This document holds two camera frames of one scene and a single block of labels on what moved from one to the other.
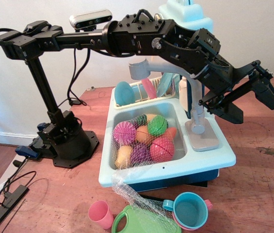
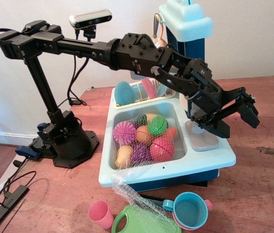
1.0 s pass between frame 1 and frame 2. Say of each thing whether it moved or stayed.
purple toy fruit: stayed
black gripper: moved
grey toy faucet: stayed
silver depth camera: stayed
